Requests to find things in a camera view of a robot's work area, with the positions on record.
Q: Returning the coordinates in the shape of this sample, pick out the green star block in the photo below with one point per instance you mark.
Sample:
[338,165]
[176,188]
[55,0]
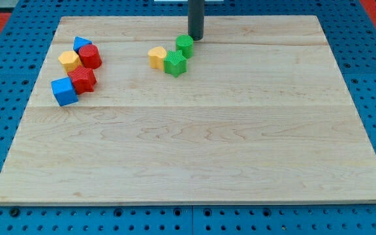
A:
[175,63]

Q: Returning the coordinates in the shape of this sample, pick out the green cylinder block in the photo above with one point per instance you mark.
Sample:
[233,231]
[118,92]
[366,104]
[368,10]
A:
[185,43]

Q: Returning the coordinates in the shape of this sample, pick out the yellow heart block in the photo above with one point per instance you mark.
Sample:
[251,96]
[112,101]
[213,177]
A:
[156,58]

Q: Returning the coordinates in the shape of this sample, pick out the red cylinder block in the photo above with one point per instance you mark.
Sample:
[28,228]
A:
[90,56]

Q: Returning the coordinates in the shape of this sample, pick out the light wooden board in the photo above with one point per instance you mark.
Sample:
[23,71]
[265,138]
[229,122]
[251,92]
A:
[262,116]

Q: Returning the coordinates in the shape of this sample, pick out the yellow hexagon block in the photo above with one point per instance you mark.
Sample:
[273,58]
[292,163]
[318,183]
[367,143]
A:
[69,60]

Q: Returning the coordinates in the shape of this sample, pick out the red star block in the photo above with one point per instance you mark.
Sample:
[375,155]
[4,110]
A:
[83,79]

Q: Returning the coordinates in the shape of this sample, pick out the blue triangle block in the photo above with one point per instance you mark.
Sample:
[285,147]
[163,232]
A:
[80,42]

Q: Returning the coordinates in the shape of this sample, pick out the blue cube block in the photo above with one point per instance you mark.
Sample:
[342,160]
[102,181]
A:
[63,91]

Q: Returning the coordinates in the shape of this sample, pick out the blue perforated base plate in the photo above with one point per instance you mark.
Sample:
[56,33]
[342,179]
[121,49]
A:
[23,45]

